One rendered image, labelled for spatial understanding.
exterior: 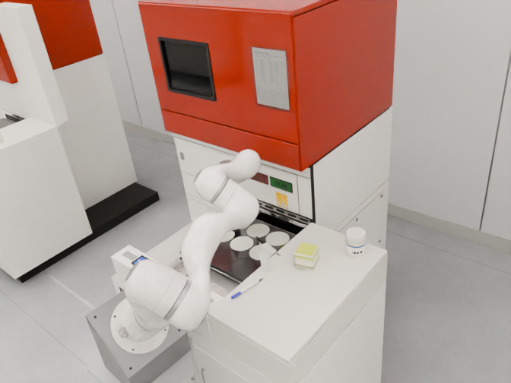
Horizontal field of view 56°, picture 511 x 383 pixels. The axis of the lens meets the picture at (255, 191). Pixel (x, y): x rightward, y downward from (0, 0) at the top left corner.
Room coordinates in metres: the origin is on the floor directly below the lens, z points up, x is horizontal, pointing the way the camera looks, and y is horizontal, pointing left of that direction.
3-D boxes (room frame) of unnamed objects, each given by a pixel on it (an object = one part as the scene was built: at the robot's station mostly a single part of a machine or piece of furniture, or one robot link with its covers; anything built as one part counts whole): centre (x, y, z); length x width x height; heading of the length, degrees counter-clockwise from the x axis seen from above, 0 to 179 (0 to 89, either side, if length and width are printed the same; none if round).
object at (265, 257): (1.39, -0.02, 1.03); 0.06 x 0.04 x 0.13; 136
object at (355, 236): (1.41, -0.35, 1.01); 0.07 x 0.07 x 0.10
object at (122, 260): (1.42, 0.38, 0.89); 0.55 x 0.09 x 0.14; 46
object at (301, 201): (1.93, 0.07, 1.02); 0.82 x 0.03 x 0.40; 46
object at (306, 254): (1.38, -0.16, 1.00); 0.07 x 0.07 x 0.07; 62
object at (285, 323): (1.30, -0.13, 0.89); 0.62 x 0.35 x 0.14; 136
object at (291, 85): (2.16, -0.15, 1.52); 0.81 x 0.75 x 0.59; 46
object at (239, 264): (1.64, 0.08, 0.90); 0.34 x 0.34 x 0.01; 46
